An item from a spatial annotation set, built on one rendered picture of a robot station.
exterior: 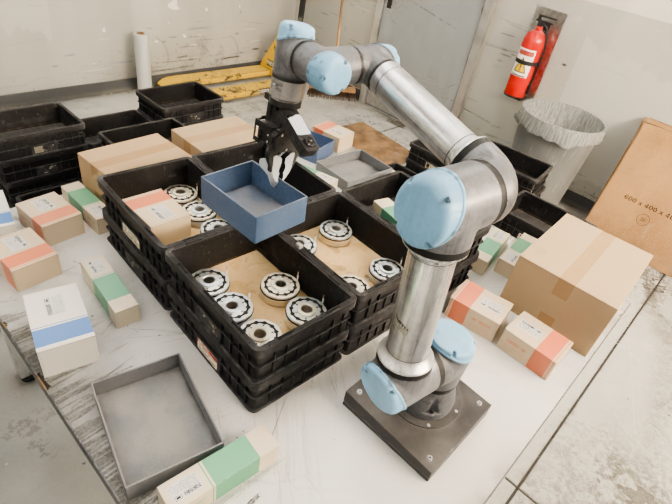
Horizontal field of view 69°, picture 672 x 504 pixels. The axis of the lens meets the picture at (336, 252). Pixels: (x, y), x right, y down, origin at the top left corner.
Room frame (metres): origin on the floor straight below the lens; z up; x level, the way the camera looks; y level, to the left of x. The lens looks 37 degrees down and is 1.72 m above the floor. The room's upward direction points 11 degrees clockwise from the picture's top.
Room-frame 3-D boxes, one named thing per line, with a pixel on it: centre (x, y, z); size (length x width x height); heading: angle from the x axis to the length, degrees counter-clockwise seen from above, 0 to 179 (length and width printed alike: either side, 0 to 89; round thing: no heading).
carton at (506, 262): (1.51, -0.65, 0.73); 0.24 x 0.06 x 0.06; 147
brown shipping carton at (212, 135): (1.75, 0.53, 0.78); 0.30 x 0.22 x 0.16; 142
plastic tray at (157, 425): (0.60, 0.32, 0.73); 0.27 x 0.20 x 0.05; 40
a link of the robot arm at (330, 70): (0.99, 0.09, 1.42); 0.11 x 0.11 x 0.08; 43
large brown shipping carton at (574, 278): (1.33, -0.79, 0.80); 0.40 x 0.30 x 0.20; 144
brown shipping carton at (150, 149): (1.46, 0.73, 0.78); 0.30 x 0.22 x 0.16; 146
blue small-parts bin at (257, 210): (0.96, 0.21, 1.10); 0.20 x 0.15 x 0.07; 53
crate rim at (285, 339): (0.90, 0.17, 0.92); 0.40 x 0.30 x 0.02; 49
